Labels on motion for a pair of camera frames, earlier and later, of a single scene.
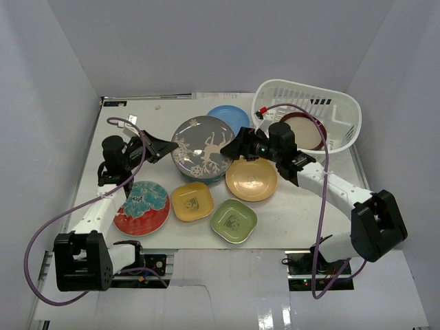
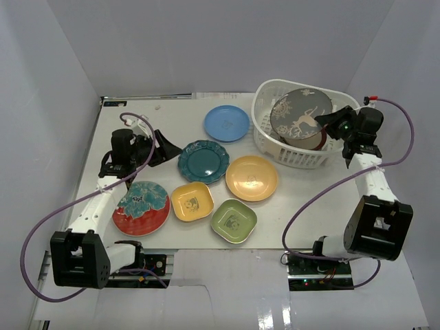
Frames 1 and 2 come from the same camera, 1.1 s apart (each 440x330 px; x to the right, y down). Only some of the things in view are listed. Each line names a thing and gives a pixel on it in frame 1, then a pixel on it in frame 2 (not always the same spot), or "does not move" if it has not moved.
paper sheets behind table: (223, 95) does not move
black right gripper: (243, 144) → (333, 119)
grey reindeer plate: (200, 139) → (293, 113)
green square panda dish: (234, 221) does not move
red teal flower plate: (146, 212) does not move
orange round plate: (251, 180) does not move
